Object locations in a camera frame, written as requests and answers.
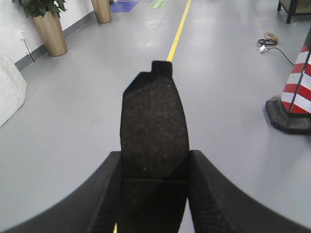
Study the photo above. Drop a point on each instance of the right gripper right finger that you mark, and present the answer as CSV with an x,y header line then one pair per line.
x,y
218,206

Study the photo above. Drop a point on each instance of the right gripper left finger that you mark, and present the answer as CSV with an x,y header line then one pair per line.
x,y
92,208

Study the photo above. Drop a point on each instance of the grey brake pad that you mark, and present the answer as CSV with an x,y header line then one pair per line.
x,y
155,153

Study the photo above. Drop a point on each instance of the red white traffic cone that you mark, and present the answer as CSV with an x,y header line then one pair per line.
x,y
291,111

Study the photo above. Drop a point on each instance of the gold planter with plant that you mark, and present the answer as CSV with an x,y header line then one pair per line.
x,y
46,17

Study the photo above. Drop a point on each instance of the black table leg frame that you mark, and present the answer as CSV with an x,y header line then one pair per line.
x,y
295,8

